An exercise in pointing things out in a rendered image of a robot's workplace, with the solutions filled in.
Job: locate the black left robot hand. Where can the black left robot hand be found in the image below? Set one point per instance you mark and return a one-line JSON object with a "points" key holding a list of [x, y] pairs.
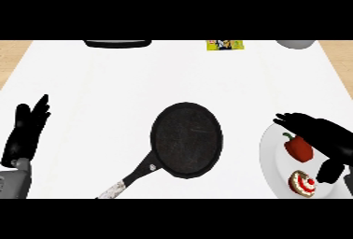
{"points": [[24, 133]]}

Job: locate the white plate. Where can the white plate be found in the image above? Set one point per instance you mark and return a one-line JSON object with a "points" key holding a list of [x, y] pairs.
{"points": [[275, 161]]}

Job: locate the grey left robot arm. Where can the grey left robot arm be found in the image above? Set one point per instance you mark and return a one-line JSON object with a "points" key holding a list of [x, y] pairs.
{"points": [[15, 183]]}

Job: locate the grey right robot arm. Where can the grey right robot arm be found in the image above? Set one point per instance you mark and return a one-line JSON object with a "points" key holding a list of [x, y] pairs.
{"points": [[349, 183]]}

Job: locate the red bell pepper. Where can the red bell pepper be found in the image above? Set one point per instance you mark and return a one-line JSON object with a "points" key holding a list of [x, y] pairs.
{"points": [[299, 148]]}

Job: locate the yellow printed box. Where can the yellow printed box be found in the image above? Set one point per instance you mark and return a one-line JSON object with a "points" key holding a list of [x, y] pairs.
{"points": [[225, 45]]}

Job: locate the black frying pan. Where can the black frying pan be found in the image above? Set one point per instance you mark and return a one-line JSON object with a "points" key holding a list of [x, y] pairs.
{"points": [[187, 140]]}

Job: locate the red and white cupcake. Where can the red and white cupcake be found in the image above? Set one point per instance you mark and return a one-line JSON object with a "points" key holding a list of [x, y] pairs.
{"points": [[302, 183]]}

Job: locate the black flat appliance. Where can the black flat appliance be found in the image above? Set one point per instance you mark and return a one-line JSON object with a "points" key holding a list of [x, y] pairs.
{"points": [[117, 43]]}

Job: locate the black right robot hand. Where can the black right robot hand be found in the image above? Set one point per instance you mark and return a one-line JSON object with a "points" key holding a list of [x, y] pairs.
{"points": [[321, 133]]}

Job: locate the grey round container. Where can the grey round container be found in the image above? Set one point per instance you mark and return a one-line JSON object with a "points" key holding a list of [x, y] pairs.
{"points": [[296, 44]]}

